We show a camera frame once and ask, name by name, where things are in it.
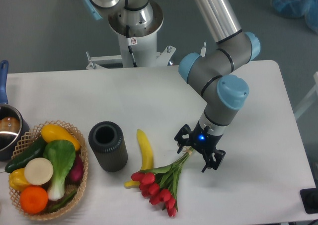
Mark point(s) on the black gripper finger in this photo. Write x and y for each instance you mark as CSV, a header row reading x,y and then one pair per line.
x,y
183,137
212,159

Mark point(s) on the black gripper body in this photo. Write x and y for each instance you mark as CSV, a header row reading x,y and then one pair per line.
x,y
204,142

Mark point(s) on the red tulip bouquet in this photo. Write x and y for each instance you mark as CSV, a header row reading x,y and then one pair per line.
x,y
160,184

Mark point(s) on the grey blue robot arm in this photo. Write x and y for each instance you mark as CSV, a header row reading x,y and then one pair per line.
x,y
210,76

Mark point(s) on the yellow banana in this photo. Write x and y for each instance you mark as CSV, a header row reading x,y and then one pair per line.
x,y
147,157

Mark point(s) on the dark grey ribbed vase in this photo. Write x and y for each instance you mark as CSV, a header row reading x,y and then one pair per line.
x,y
106,140

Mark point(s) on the black device at edge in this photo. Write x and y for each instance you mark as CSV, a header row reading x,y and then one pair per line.
x,y
310,200

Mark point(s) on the purple sweet potato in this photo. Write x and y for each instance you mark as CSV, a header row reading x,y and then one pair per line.
x,y
76,172

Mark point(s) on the green bok choy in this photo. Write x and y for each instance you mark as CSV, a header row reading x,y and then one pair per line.
x,y
61,154

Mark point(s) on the yellow squash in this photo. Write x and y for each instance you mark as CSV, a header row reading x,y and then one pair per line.
x,y
52,132

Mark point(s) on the green bean pod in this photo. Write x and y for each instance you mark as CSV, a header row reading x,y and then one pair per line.
x,y
62,203

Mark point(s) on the dark green cucumber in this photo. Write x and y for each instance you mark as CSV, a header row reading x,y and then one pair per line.
x,y
35,150

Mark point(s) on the white round radish slice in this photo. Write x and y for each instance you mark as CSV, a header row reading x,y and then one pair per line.
x,y
38,171

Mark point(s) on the woven wicker basket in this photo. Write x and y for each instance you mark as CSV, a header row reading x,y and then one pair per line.
x,y
76,189

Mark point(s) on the orange fruit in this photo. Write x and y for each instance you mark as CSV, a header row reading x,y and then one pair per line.
x,y
33,199

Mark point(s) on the blue plastic bag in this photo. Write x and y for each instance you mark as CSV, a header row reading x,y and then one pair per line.
x,y
308,9

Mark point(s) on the blue saucepan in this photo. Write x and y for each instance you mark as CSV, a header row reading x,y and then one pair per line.
x,y
12,124

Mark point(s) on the yellow bell pepper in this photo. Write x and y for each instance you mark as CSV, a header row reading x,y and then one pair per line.
x,y
17,180

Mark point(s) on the white frame at right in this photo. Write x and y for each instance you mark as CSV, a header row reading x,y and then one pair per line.
x,y
307,100

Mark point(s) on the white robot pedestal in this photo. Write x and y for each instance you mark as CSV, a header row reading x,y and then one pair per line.
x,y
137,36

